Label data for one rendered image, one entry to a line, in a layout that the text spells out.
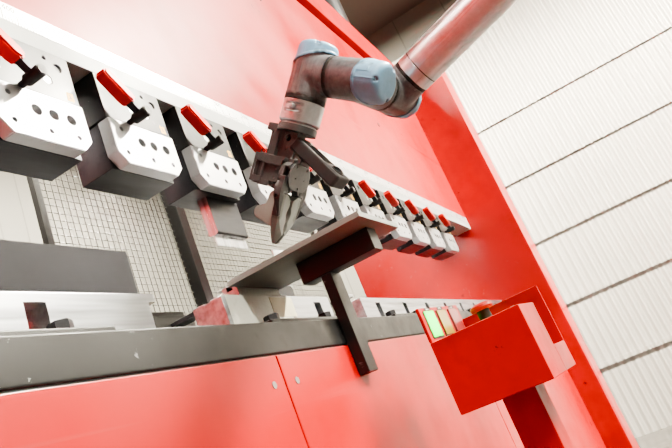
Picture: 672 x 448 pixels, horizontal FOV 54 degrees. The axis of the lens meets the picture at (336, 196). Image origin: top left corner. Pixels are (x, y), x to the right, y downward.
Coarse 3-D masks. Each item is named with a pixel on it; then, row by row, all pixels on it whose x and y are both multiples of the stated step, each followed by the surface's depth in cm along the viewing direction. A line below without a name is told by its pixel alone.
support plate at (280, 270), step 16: (336, 224) 104; (352, 224) 105; (368, 224) 109; (384, 224) 113; (304, 240) 106; (320, 240) 106; (336, 240) 110; (288, 256) 108; (304, 256) 112; (256, 272) 109; (272, 272) 113; (288, 272) 117
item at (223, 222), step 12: (204, 204) 120; (216, 204) 122; (228, 204) 126; (204, 216) 120; (216, 216) 120; (228, 216) 124; (240, 216) 128; (216, 228) 118; (228, 228) 122; (240, 228) 126; (216, 240) 118; (228, 240) 122; (240, 240) 126
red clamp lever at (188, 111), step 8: (184, 112) 116; (192, 112) 116; (192, 120) 117; (200, 120) 118; (200, 128) 118; (208, 128) 119; (208, 136) 120; (216, 136) 120; (208, 144) 120; (216, 144) 120
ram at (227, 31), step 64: (0, 0) 91; (64, 0) 106; (128, 0) 125; (192, 0) 153; (256, 0) 196; (192, 64) 136; (256, 64) 169; (320, 128) 190; (384, 128) 263; (448, 192) 316
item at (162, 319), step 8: (152, 312) 123; (160, 312) 125; (168, 312) 127; (176, 312) 129; (192, 312) 123; (160, 320) 123; (168, 320) 125; (176, 320) 127; (184, 320) 123; (192, 320) 125
